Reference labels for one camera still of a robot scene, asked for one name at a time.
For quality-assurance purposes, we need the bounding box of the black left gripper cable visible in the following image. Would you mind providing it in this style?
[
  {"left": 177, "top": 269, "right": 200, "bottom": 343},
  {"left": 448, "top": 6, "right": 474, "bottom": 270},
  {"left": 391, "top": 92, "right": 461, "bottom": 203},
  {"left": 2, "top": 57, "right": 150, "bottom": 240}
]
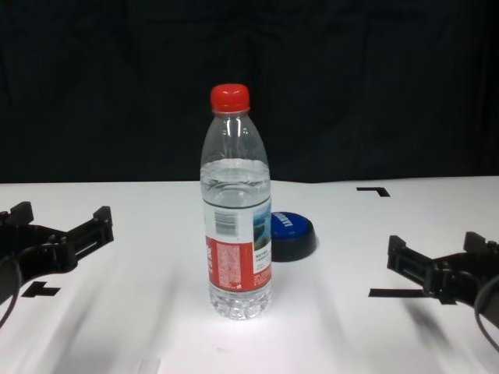
[{"left": 0, "top": 255, "right": 23, "bottom": 329}]

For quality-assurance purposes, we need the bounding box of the clear water bottle red cap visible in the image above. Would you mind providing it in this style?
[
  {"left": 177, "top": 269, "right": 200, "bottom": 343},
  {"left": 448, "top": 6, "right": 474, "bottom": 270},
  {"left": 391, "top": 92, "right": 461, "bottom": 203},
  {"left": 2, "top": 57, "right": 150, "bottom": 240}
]
[{"left": 199, "top": 83, "right": 273, "bottom": 321}]

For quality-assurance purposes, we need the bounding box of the clear tape piece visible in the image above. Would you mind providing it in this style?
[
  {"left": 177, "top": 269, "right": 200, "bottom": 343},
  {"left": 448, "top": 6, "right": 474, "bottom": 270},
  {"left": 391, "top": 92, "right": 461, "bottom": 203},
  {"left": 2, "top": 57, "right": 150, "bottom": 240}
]
[{"left": 138, "top": 358, "right": 162, "bottom": 374}]

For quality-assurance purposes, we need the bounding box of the black curtain backdrop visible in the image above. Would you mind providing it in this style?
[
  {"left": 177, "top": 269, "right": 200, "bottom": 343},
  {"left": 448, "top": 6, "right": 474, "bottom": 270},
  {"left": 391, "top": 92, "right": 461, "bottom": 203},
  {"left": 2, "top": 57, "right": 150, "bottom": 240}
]
[{"left": 0, "top": 0, "right": 499, "bottom": 185}]

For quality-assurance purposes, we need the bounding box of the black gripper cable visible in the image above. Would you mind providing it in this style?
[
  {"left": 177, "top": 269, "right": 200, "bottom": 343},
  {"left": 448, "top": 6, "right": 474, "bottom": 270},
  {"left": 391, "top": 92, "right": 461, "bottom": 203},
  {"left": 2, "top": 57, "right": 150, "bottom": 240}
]
[
  {"left": 0, "top": 255, "right": 23, "bottom": 329},
  {"left": 472, "top": 272, "right": 499, "bottom": 351}
]

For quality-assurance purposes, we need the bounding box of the blue push button black base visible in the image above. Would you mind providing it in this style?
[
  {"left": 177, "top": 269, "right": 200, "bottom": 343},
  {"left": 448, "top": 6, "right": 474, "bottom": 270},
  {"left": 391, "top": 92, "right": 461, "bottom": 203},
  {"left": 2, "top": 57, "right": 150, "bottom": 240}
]
[{"left": 270, "top": 210, "right": 319, "bottom": 263}]

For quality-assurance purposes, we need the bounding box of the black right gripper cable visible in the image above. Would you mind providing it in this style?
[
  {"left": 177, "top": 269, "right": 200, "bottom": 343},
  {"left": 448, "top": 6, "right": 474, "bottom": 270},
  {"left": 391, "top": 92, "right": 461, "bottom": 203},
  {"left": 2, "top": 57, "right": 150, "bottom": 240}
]
[{"left": 472, "top": 272, "right": 499, "bottom": 351}]

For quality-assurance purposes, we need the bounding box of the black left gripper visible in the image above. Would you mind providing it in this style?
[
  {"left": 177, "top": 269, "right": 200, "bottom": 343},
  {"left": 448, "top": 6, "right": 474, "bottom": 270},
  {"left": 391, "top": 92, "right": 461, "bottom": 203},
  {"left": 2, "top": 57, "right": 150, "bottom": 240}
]
[{"left": 0, "top": 201, "right": 115, "bottom": 305}]

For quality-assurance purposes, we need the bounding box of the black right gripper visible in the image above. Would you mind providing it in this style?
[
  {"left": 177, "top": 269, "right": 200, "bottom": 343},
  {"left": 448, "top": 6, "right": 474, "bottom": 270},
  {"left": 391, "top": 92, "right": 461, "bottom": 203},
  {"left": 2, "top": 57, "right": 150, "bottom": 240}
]
[{"left": 386, "top": 231, "right": 499, "bottom": 307}]

